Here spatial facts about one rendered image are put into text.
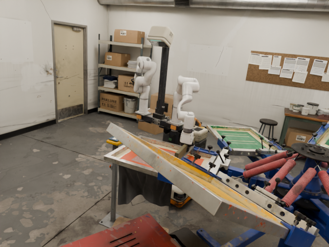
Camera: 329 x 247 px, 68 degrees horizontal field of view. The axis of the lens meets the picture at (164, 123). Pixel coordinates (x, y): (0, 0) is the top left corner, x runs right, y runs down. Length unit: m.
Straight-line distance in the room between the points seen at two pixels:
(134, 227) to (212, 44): 4.94
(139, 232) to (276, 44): 4.89
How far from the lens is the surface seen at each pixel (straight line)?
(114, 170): 2.56
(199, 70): 5.78
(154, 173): 1.83
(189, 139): 1.92
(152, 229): 1.16
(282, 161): 1.80
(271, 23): 5.58
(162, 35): 2.33
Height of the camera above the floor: 1.87
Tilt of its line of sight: 18 degrees down
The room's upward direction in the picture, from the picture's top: 5 degrees clockwise
